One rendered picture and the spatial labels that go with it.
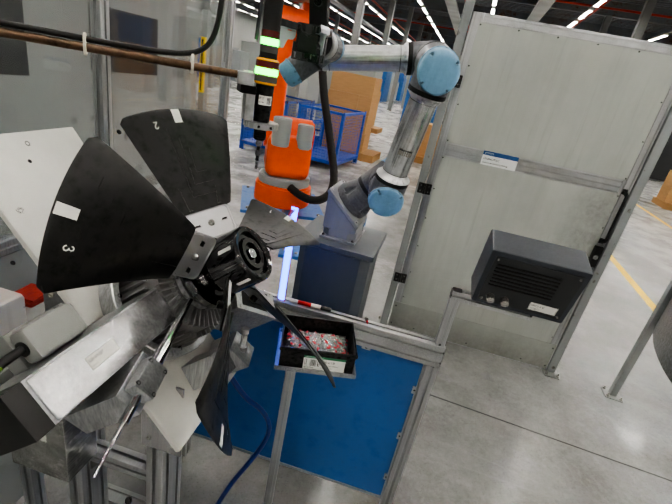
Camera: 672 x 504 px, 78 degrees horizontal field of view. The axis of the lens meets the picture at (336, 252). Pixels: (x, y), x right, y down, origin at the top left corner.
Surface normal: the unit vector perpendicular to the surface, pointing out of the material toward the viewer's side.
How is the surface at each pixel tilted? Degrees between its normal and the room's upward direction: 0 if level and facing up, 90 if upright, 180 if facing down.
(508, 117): 90
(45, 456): 90
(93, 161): 69
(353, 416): 90
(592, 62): 91
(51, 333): 50
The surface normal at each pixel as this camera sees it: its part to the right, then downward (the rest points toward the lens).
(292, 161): 0.18, 0.42
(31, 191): 0.85, -0.39
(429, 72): -0.03, 0.47
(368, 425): -0.22, 0.35
